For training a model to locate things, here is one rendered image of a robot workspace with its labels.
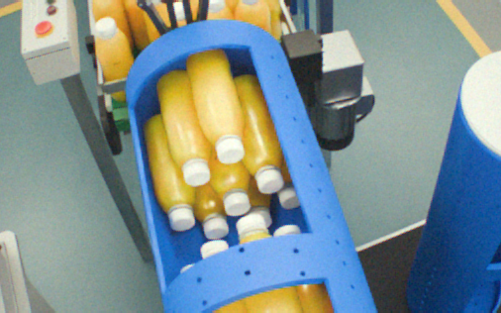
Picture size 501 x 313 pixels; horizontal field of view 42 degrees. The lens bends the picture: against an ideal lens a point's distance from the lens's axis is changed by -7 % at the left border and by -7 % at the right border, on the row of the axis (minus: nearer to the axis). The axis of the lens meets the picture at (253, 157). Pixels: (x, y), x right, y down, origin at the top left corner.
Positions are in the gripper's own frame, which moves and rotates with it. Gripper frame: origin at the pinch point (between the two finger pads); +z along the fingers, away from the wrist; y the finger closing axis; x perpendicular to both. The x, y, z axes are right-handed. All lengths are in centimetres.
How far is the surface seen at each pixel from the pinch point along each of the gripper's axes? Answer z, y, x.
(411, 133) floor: 116, -73, -48
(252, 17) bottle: 10.7, -14.1, -14.2
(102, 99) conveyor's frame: 26.3, 19.9, -16.6
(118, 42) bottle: 9.6, 12.7, -15.2
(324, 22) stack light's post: 45, -37, -42
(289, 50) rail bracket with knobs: 15.9, -19.6, -8.2
